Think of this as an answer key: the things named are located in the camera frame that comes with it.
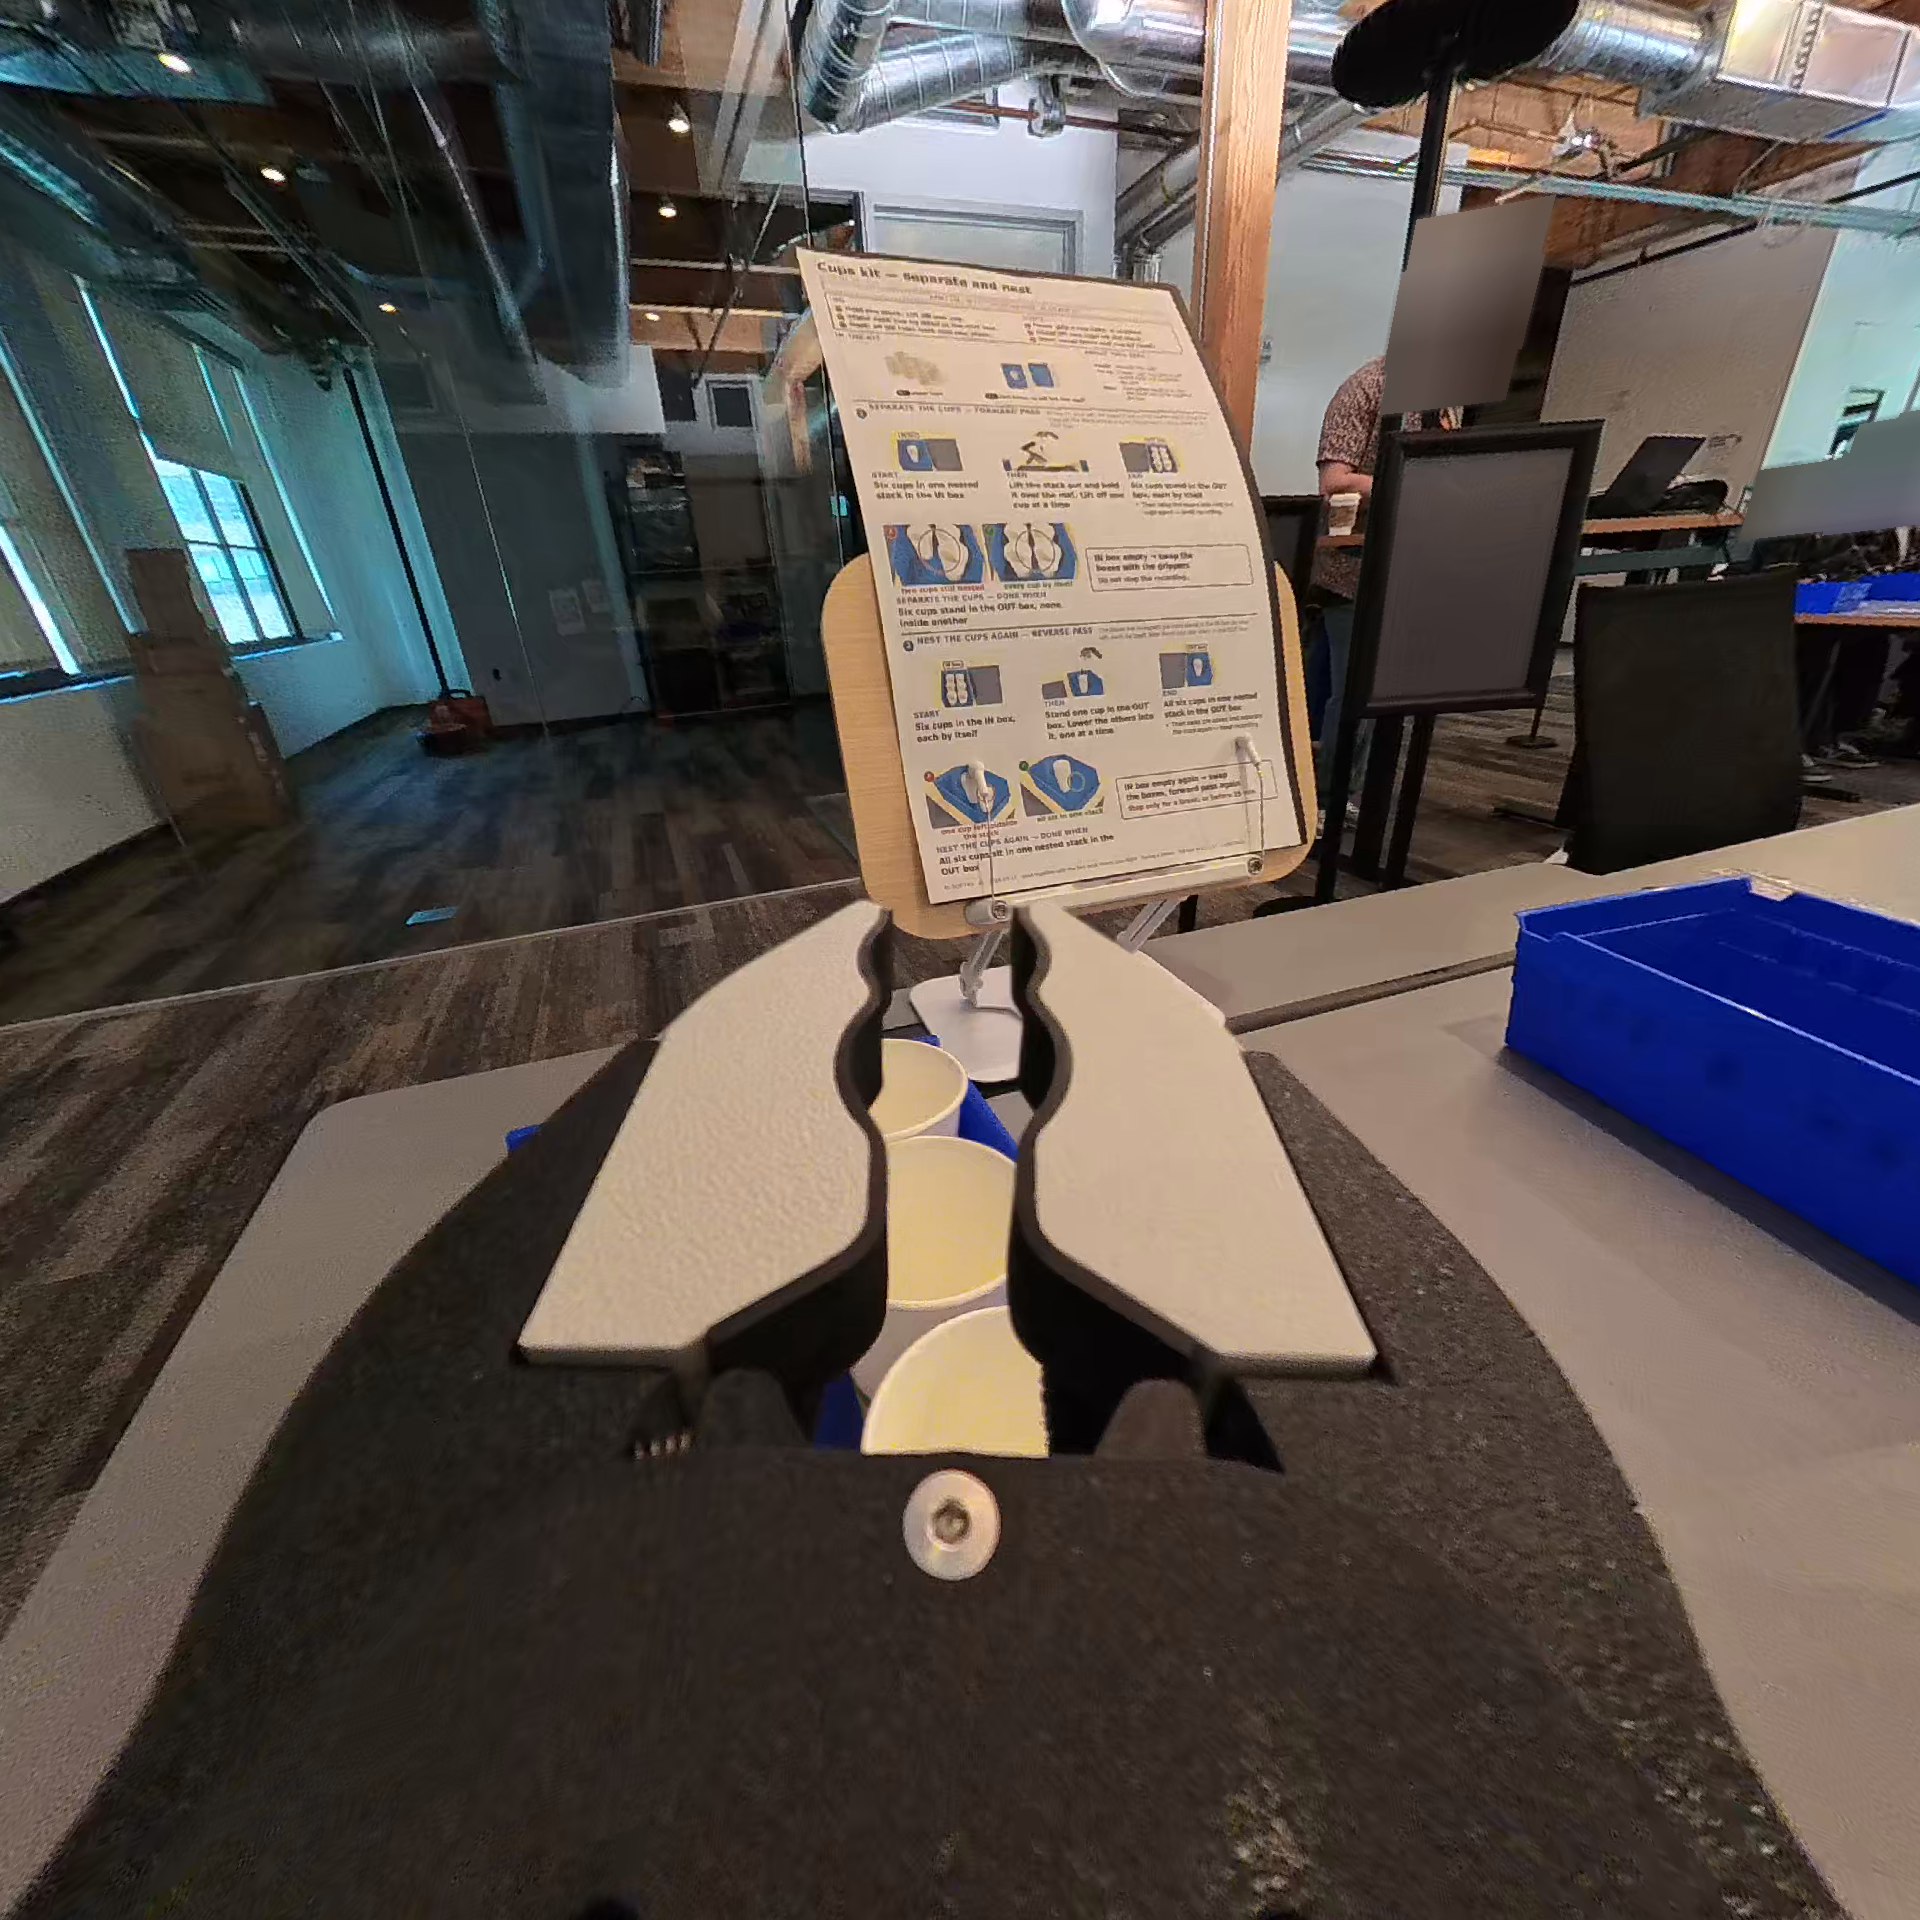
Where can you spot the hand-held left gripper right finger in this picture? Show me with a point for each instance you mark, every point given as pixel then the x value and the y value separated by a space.
pixel 1187 1187

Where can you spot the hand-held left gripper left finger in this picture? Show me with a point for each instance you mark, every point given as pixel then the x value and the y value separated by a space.
pixel 706 1187

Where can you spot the white paper cup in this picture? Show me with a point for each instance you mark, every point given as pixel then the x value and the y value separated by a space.
pixel 960 1396
pixel 917 1086
pixel 954 1231

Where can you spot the blue plastic bin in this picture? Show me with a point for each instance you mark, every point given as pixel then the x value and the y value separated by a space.
pixel 1861 594
pixel 834 1411
pixel 1740 1037

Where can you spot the orange object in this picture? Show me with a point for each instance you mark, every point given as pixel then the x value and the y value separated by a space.
pixel 456 721

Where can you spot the printed instruction sign board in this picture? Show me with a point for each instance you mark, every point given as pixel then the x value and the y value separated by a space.
pixel 1051 571

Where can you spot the black display board stand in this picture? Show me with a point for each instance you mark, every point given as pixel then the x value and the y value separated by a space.
pixel 1470 571

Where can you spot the black office chair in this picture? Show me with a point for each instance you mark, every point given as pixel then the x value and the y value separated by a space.
pixel 1680 721

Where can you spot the stack of cardboard boxes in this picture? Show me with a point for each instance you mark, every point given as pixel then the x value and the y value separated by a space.
pixel 196 706

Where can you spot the small window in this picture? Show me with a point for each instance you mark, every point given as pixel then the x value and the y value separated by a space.
pixel 226 556

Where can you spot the brown wooden table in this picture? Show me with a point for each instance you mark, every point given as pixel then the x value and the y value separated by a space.
pixel 1666 527

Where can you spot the open black laptop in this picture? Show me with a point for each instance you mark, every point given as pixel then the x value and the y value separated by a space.
pixel 1657 472

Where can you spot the white board panel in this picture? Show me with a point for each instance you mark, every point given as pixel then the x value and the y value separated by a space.
pixel 1697 347

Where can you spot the black round disc on pole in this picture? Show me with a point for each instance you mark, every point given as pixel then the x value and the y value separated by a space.
pixel 1456 46

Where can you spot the wooden post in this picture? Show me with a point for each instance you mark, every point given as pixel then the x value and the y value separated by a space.
pixel 1240 211

